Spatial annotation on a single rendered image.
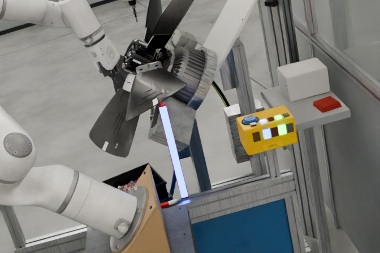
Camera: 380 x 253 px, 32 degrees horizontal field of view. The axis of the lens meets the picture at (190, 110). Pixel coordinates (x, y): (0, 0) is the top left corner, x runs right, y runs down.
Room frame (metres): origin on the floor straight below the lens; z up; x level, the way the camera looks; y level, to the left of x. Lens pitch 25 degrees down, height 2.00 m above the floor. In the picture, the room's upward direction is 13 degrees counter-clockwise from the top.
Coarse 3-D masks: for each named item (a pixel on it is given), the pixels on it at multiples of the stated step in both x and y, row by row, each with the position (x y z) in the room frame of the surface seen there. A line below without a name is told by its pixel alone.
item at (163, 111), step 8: (160, 112) 1.82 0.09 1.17; (168, 120) 1.82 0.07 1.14; (168, 128) 1.82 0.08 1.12; (168, 136) 1.82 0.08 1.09; (176, 152) 1.82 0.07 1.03; (176, 160) 1.82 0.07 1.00; (176, 168) 1.82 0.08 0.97; (176, 176) 1.82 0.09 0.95; (184, 184) 1.82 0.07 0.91; (184, 192) 1.82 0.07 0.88
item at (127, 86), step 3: (129, 75) 2.26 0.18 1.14; (132, 75) 2.25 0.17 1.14; (135, 75) 2.25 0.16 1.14; (126, 78) 2.25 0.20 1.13; (129, 78) 2.25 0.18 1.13; (132, 78) 2.24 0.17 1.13; (126, 81) 2.25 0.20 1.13; (129, 81) 2.24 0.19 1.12; (132, 81) 2.24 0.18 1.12; (126, 84) 2.24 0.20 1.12; (129, 84) 2.24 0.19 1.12; (123, 87) 2.24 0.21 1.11; (126, 87) 2.24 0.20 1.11; (129, 87) 2.23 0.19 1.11; (129, 90) 2.22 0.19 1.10
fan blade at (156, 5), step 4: (152, 0) 2.43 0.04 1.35; (156, 0) 2.49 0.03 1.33; (160, 0) 2.56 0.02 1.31; (152, 4) 2.43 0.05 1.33; (156, 4) 2.48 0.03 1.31; (160, 4) 2.55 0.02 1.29; (148, 8) 2.39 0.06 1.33; (152, 8) 2.43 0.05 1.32; (156, 8) 2.48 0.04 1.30; (160, 8) 2.54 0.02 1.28; (148, 12) 2.38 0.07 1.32; (152, 12) 2.42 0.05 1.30; (156, 12) 2.47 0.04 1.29; (160, 12) 2.53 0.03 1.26; (148, 16) 2.38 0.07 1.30; (152, 16) 2.42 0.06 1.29; (156, 16) 2.46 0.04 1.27; (160, 16) 2.52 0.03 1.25; (148, 20) 2.37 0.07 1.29; (152, 20) 2.41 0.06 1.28; (156, 20) 2.45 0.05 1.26; (148, 24) 2.37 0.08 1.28; (152, 24) 2.40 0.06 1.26; (152, 28) 2.39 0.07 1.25; (152, 32) 2.38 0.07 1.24
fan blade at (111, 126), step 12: (120, 96) 2.22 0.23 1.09; (108, 108) 2.23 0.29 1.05; (120, 108) 2.19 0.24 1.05; (96, 120) 2.24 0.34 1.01; (108, 120) 2.20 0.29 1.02; (120, 120) 2.17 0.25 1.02; (132, 120) 2.15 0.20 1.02; (96, 132) 2.21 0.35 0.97; (108, 132) 2.17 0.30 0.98; (120, 132) 2.14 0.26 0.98; (132, 132) 2.12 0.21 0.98; (96, 144) 2.18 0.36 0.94; (108, 144) 2.14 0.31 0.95; (120, 144) 2.11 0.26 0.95; (120, 156) 2.08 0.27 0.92
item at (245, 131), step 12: (276, 108) 1.87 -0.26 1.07; (240, 120) 1.85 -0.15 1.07; (276, 120) 1.79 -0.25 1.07; (288, 120) 1.79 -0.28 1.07; (240, 132) 1.84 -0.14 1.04; (252, 132) 1.78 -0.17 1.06; (252, 144) 1.78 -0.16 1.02; (264, 144) 1.78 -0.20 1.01; (276, 144) 1.78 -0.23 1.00; (288, 144) 1.79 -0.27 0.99
